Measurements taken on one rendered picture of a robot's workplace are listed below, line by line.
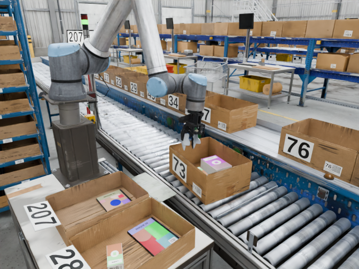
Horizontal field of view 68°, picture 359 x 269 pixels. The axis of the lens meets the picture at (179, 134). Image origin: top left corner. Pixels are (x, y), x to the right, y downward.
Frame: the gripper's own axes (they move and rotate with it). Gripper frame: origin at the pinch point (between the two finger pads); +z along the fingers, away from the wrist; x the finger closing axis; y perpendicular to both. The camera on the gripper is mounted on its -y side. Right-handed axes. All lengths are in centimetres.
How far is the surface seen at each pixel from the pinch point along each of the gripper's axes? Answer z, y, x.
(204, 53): -39, -544, 474
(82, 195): 26, -19, -49
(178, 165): 14.2, -8.2, 0.9
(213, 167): 14.5, 2.8, 17.8
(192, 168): 9.3, 6.6, -1.1
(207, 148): 11.5, -16.8, 29.6
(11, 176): 67, -142, -72
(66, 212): 29, -14, -58
